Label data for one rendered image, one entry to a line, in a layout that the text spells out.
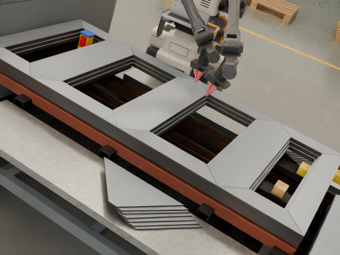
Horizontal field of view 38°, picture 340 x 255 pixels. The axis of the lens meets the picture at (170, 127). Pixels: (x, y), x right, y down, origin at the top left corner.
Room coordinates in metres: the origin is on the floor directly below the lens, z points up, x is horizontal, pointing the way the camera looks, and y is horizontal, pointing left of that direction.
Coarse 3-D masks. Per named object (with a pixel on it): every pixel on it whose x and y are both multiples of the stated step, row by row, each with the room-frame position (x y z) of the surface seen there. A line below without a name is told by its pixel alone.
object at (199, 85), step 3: (180, 78) 2.25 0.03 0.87; (183, 78) 2.26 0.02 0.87; (186, 78) 2.28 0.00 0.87; (186, 81) 2.24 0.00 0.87; (189, 81) 2.25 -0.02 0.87; (192, 81) 2.27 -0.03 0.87; (192, 84) 2.23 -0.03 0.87; (195, 84) 2.24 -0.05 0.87; (198, 84) 2.26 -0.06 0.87; (201, 84) 2.27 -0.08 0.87; (198, 87) 2.23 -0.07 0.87; (201, 87) 2.24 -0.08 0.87; (204, 90) 2.22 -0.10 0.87
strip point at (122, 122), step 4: (116, 112) 1.72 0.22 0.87; (116, 116) 1.69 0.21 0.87; (120, 116) 1.70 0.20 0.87; (116, 120) 1.66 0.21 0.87; (120, 120) 1.67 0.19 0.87; (124, 120) 1.68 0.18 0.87; (128, 120) 1.69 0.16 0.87; (116, 124) 1.63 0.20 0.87; (120, 124) 1.64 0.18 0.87; (124, 124) 1.65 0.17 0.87; (128, 124) 1.66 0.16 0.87; (132, 124) 1.67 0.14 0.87; (136, 124) 1.68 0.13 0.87; (124, 128) 1.62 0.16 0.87; (128, 128) 1.63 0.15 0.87; (132, 128) 1.64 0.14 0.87; (136, 128) 1.65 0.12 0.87; (140, 128) 1.66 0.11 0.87
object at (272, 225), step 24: (24, 48) 2.05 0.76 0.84; (96, 72) 2.04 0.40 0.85; (144, 72) 2.30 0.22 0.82; (48, 96) 1.73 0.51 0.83; (96, 120) 1.65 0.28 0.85; (168, 120) 1.83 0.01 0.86; (240, 120) 2.11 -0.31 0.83; (144, 144) 1.57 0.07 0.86; (288, 144) 2.03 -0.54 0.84; (168, 168) 1.53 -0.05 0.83; (312, 168) 1.85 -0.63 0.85; (216, 192) 1.46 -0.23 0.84; (264, 216) 1.40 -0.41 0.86; (288, 240) 1.36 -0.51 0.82
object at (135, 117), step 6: (120, 108) 1.76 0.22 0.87; (126, 108) 1.78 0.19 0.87; (120, 114) 1.71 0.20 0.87; (126, 114) 1.73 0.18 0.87; (132, 114) 1.75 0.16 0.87; (138, 114) 1.76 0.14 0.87; (132, 120) 1.70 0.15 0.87; (138, 120) 1.72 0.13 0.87; (144, 120) 1.73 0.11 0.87; (150, 120) 1.75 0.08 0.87; (144, 126) 1.69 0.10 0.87; (150, 126) 1.70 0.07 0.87
